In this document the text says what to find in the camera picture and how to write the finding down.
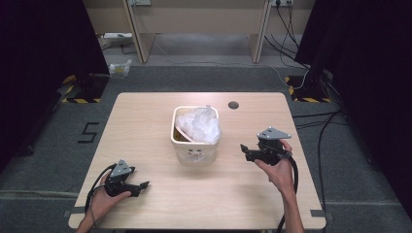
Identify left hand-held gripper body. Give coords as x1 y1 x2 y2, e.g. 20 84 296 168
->
104 158 138 198

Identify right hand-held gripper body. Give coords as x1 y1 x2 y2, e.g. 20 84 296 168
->
252 126 292 167

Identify cream square trash bin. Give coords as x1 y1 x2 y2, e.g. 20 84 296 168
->
170 105 223 167

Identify cream round plate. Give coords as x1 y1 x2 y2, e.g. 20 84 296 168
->
175 119 196 144

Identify person's left hand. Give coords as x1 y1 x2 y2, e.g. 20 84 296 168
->
86 171 132 225

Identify person's right hand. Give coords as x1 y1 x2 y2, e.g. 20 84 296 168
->
254 139 297 196

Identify grey tape strip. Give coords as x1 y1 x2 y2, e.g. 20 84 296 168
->
62 207 84 218

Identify black stand base striped tape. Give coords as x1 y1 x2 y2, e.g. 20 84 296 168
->
285 75 333 104
61 73 110 105

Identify small clear plastic bag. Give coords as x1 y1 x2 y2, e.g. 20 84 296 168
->
108 58 133 80

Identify black curtain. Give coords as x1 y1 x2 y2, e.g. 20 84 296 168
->
0 0 110 174
293 0 412 222

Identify white flat box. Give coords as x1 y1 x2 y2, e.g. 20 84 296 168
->
102 32 134 41

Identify left hand-held gripper black cable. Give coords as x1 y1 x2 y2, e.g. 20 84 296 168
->
84 163 118 227

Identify hand-held gripper black cable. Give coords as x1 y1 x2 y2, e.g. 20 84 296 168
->
84 163 118 227
275 154 300 233

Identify right hand-held gripper black cable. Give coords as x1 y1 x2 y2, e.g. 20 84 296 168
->
275 154 300 233

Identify long black floor cable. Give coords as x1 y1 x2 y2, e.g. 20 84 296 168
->
316 111 342 215

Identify black floor cables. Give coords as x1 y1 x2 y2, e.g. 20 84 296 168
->
291 109 350 130

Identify black cable bundle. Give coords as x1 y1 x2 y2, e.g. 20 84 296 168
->
263 2 312 71

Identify short black cable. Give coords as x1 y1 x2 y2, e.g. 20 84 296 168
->
119 43 138 55

